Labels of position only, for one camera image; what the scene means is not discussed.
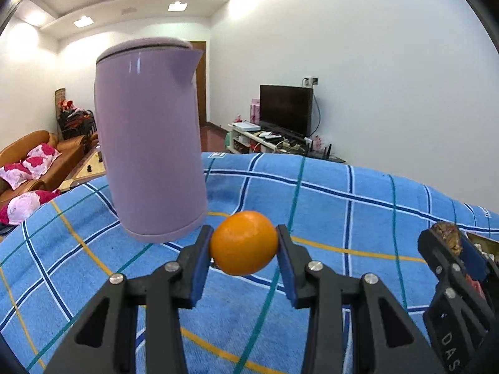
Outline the small orange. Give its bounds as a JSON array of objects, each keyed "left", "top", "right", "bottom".
[{"left": 210, "top": 211, "right": 279, "bottom": 276}]

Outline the pink metal tin box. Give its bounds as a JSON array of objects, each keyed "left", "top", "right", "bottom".
[{"left": 465, "top": 231, "right": 499, "bottom": 264}]

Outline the wooden coffee table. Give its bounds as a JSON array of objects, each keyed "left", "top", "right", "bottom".
[{"left": 58, "top": 144, "right": 106, "bottom": 193}]

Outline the purple electric kettle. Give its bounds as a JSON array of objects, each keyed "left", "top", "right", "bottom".
[{"left": 94, "top": 37, "right": 207, "bottom": 243}]

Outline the white tv stand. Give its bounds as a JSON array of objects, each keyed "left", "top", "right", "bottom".
[{"left": 225, "top": 121, "right": 346, "bottom": 164}]

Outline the orange leather sofa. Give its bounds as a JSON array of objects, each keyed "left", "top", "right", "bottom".
[{"left": 1, "top": 130, "right": 98, "bottom": 206}]

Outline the pink floral cushion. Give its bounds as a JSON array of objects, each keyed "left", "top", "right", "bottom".
[{"left": 1, "top": 143, "right": 62, "bottom": 190}]

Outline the black television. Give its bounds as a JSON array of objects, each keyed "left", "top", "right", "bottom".
[{"left": 259, "top": 84, "right": 313, "bottom": 137}]

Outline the brown wooden door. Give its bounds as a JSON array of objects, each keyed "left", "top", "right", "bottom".
[{"left": 191, "top": 41, "right": 206, "bottom": 127}]

